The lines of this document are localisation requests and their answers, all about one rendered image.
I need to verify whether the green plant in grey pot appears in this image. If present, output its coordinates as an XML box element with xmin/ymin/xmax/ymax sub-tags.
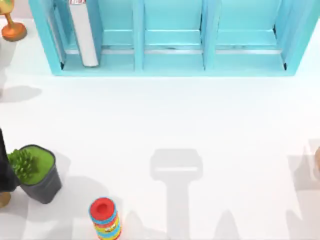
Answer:
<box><xmin>7</xmin><ymin>144</ymin><xmax>63</xmax><ymax>205</ymax></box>

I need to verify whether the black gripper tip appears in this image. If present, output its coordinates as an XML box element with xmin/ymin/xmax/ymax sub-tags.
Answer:
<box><xmin>0</xmin><ymin>127</ymin><xmax>22</xmax><ymax>194</ymax></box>

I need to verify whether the stack of coloured rings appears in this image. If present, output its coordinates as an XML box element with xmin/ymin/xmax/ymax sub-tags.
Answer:
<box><xmin>88</xmin><ymin>197</ymin><xmax>124</xmax><ymax>240</ymax></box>

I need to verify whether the tan rounded object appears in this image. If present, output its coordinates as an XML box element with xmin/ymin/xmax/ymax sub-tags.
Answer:
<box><xmin>313</xmin><ymin>146</ymin><xmax>320</xmax><ymax>179</ymax></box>

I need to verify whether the light blue rack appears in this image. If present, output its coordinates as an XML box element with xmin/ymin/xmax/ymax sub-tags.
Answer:
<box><xmin>28</xmin><ymin>0</ymin><xmax>320</xmax><ymax>78</ymax></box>

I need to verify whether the orange and gold trophy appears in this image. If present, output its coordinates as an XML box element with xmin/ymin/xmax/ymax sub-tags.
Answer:
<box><xmin>0</xmin><ymin>0</ymin><xmax>28</xmax><ymax>42</ymax></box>

